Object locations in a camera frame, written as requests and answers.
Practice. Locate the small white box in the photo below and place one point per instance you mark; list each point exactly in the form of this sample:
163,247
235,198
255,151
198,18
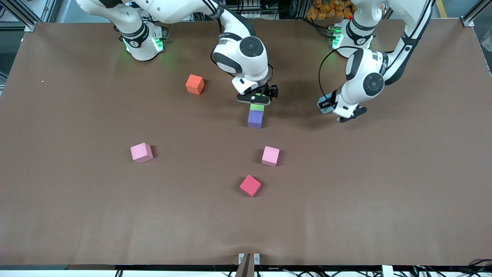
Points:
387,271

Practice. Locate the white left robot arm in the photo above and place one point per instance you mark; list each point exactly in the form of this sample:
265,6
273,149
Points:
365,77

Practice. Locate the bag of oranges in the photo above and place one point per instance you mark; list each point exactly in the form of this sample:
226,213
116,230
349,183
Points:
326,9

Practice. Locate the light pink foam cube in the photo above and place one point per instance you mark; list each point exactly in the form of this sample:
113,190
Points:
270,156
141,152

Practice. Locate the black silver electronics unit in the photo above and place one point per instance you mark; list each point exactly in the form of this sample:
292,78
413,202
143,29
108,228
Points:
261,5

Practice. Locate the red foam cube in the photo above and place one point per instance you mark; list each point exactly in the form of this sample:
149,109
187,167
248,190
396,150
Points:
250,185

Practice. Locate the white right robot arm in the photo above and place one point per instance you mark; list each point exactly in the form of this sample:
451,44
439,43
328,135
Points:
246,54

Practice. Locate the brown table cover sheet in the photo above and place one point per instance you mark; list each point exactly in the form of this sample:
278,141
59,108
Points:
115,223

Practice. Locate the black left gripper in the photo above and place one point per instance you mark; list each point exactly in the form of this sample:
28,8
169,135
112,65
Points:
331,102

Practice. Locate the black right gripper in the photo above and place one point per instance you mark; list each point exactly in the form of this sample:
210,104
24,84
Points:
272,92

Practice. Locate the metal bracket with post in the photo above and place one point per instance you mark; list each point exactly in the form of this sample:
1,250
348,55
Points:
248,263

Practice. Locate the aluminium frame profile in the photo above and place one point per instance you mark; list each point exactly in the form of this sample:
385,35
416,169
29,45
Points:
476,13
23,17

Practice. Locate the purple foam cube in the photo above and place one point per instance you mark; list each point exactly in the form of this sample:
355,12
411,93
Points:
255,118

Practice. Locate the blue foam cube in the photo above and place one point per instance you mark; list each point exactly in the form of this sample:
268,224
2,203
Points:
320,103

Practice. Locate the orange foam cube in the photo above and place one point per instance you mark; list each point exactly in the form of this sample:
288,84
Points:
194,84

